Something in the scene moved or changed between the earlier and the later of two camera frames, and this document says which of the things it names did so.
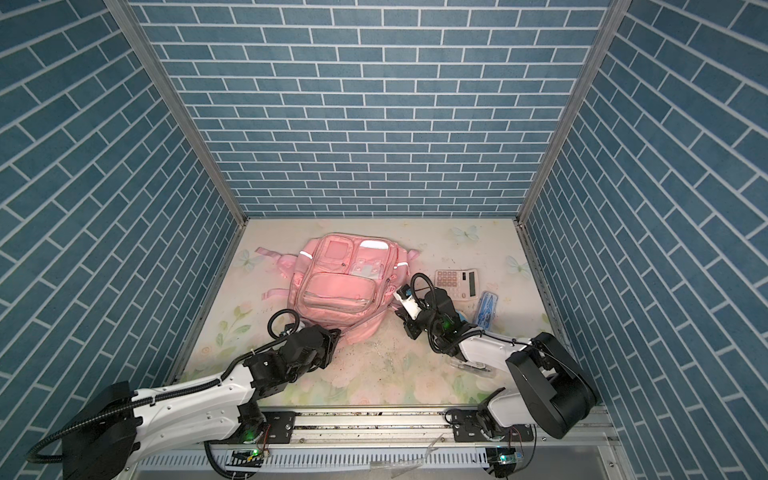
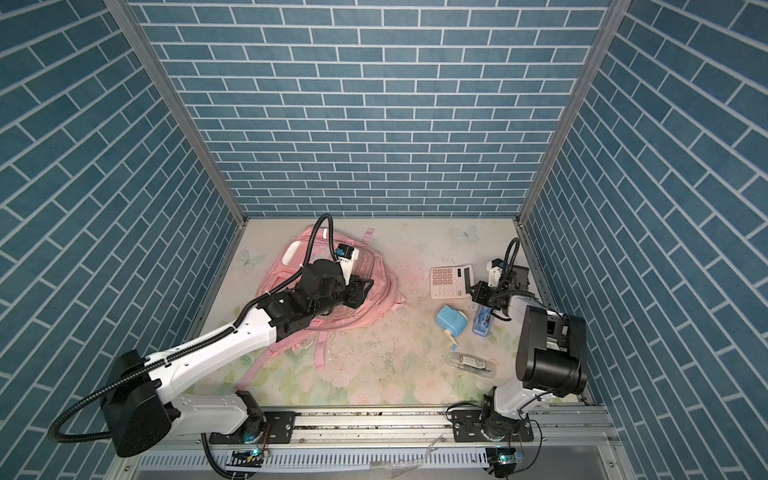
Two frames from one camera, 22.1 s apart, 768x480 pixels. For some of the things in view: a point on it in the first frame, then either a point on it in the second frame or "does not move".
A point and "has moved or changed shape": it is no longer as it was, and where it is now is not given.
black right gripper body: [425, 321] to [488, 295]
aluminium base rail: [406, 444] does not move
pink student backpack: [343, 280] has moved or changed shape
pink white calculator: [462, 284] does not move
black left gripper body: [324, 353] to [353, 294]
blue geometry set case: [487, 307] does not move
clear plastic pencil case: [474, 368] does not move
